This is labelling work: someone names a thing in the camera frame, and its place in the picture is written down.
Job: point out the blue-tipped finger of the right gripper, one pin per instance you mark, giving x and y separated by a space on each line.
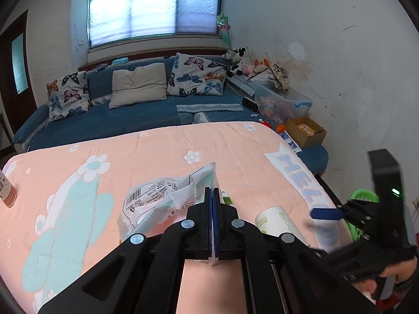
326 214

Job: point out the red bag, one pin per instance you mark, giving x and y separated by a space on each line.
400 302

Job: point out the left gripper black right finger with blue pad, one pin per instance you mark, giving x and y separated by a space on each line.
280 274

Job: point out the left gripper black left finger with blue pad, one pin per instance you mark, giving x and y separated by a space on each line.
143 274

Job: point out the red capped can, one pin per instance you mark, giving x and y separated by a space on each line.
8 193

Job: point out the white paper cup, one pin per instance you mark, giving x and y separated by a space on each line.
275 221

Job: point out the green plastic basket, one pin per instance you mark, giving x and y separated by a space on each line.
361 198

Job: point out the beige cushion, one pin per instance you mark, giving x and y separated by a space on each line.
144 84

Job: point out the window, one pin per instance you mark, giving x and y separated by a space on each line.
110 21

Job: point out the white plastic bag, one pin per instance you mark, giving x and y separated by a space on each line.
151 207

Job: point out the dark wooden door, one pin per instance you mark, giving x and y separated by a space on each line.
16 92

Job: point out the blue round stool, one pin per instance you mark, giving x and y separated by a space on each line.
315 158

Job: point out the clear plastic storage bin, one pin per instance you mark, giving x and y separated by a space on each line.
277 106

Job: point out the blue sofa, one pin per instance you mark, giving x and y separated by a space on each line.
102 122

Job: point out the left butterfly pillow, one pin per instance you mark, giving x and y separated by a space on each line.
68 96

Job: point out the right butterfly pillow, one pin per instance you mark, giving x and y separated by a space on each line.
192 75

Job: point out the butterfly pillow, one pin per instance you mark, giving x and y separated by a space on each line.
192 75
68 96

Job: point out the pink patterned table blanket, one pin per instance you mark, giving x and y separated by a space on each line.
64 219

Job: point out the cardboard box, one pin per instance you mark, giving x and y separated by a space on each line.
305 132

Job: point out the person's right hand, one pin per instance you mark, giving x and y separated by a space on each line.
402 271

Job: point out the plush toys pile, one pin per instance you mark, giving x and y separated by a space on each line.
242 64

